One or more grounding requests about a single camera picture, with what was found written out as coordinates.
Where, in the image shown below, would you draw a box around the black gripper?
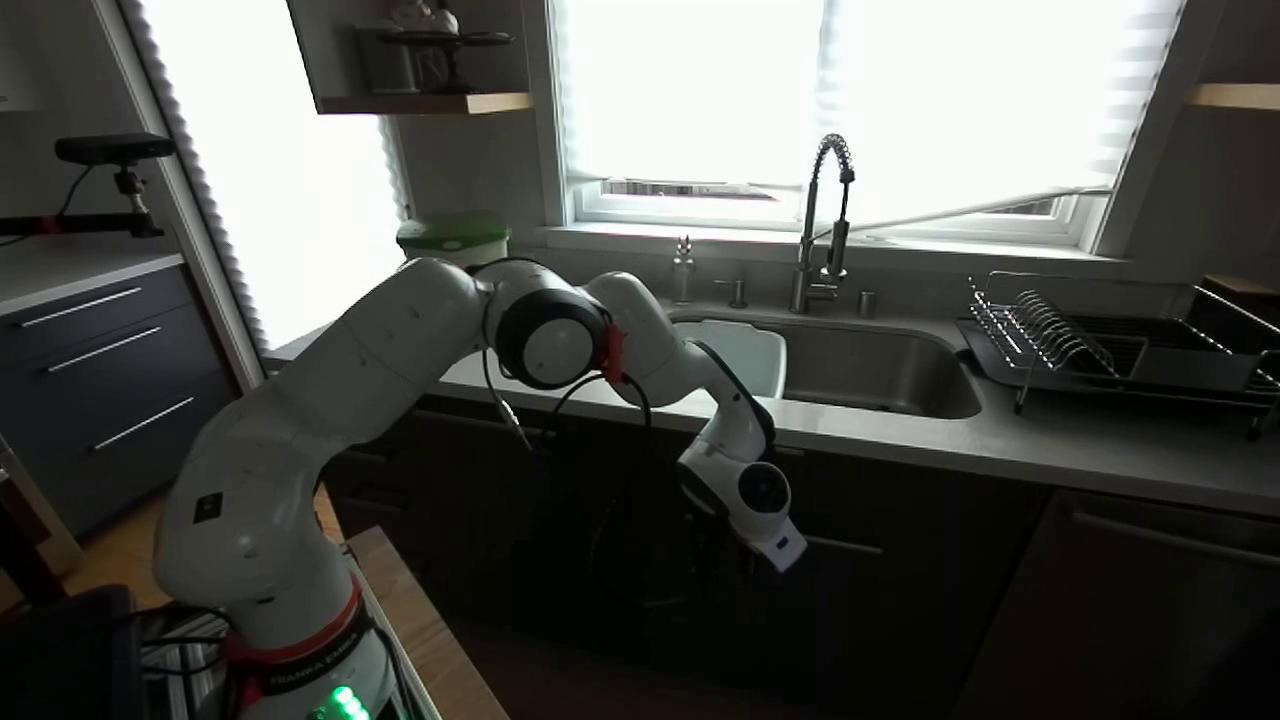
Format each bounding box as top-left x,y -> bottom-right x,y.
671,457 -> 735,546

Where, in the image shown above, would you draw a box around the dark grey cupboard door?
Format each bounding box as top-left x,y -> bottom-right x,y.
583,513 -> 899,713

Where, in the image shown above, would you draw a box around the white plastic wash basin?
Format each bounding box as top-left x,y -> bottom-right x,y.
671,318 -> 792,406

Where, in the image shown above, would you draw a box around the stainless steel sink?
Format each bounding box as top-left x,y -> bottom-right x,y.
659,303 -> 989,424

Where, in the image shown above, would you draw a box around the chrome spring kitchen faucet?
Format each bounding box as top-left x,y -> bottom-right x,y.
789,128 -> 861,320

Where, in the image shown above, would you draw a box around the wooden robot cart top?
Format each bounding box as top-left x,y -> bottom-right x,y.
339,526 -> 513,720

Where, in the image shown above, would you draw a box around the white container with green lid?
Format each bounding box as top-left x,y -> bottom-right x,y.
391,211 -> 515,275

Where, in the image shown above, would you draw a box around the dark dishwasher front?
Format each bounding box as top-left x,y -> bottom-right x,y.
955,488 -> 1280,720

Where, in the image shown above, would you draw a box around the white pleated window blind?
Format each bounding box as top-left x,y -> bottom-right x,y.
555,0 -> 1190,230

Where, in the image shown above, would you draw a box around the ornaments on shelf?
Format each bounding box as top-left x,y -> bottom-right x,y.
384,0 -> 469,41

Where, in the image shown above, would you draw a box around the grey drawer cabinet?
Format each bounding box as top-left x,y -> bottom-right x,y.
0,253 -> 249,542

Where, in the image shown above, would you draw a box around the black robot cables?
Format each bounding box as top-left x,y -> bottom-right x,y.
476,294 -> 659,457

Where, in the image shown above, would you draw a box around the white window frame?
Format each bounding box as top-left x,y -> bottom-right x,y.
563,175 -> 1116,257

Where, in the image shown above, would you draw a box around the black wire dish rack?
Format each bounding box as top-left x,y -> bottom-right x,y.
962,273 -> 1280,442

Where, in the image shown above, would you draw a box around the wooden wall shelf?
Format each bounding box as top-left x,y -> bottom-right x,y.
1190,82 -> 1280,116
312,87 -> 540,119

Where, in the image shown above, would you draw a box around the silver drawer handle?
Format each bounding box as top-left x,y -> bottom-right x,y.
15,281 -> 147,331
94,391 -> 202,457
44,320 -> 170,382

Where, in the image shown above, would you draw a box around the black camera on stand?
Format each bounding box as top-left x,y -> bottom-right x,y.
53,132 -> 179,244

